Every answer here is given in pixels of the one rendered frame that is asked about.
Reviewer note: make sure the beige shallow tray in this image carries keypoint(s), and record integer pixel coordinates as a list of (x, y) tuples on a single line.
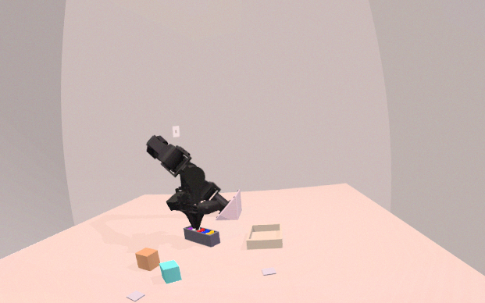
[(263, 236)]

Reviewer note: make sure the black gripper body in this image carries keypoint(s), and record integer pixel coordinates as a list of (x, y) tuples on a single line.
[(205, 207)]

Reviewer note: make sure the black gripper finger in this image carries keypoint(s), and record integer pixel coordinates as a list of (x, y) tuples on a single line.
[(189, 216), (197, 219)]

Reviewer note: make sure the orange cube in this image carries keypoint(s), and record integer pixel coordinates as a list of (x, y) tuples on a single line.
[(147, 259)]

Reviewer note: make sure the teal cube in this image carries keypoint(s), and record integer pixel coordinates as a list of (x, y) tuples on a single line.
[(170, 271)]

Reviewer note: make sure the white flat square tile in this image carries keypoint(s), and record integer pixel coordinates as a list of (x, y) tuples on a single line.
[(268, 271), (135, 296)]

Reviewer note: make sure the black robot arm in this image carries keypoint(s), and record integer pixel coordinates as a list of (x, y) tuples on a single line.
[(172, 158)]

